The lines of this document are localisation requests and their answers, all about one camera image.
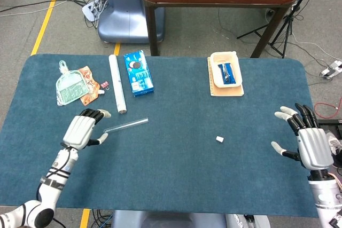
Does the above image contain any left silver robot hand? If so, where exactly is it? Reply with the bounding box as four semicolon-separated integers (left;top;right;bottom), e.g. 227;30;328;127
61;108;112;151

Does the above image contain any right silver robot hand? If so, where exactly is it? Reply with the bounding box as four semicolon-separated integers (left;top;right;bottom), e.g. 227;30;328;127
270;103;335;170

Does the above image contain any clear glass tube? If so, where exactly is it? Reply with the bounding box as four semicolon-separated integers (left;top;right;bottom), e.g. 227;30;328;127
103;117;149;134

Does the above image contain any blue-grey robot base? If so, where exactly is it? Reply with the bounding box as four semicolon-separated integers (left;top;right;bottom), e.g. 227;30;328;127
97;0;165;44

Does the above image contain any grey sneaker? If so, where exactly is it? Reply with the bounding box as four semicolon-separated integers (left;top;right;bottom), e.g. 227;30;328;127
325;130;342;156

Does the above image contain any black floor plate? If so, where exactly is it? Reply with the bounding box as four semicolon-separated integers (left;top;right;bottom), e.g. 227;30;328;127
317;117;342;132

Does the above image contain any green plastic mini dustpan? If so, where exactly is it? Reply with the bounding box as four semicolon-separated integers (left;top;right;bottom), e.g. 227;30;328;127
55;60;90;106

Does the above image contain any orange spouted snack pouch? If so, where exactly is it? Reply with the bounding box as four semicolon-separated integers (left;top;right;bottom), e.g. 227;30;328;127
77;65;105;106

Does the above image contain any white paper roll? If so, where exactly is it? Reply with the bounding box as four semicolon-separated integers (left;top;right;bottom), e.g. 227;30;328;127
108;54;127;115

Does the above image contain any white floor power strip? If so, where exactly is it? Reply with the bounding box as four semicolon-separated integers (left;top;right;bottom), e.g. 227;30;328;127
320;60;342;80

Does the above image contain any blue cookie box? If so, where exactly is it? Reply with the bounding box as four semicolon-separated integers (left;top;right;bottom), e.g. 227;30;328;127
123;50;155;97

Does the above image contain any beige spiral notebook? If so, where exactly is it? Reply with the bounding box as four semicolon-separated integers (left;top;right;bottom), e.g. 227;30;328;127
207;57;245;97

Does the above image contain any blue felt table cloth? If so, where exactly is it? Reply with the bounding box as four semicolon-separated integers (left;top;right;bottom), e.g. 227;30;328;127
0;53;320;218

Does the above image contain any blue snack packet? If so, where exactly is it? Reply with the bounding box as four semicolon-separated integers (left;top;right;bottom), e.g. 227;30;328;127
217;62;237;85

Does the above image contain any white power strip with plugs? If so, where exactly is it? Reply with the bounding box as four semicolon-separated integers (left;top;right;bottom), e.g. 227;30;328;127
81;0;104;23

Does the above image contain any cream plastic container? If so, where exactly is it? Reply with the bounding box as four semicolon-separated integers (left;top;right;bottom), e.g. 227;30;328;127
209;51;244;89

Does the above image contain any grey robot torso base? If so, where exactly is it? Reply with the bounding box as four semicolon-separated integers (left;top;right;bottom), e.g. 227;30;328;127
111;210;270;228

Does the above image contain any black tripod stand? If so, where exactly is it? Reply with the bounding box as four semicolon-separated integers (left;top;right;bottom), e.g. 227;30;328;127
237;0;325;58

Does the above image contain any red cable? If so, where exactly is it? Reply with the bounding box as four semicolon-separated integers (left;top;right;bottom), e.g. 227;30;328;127
314;101;342;119

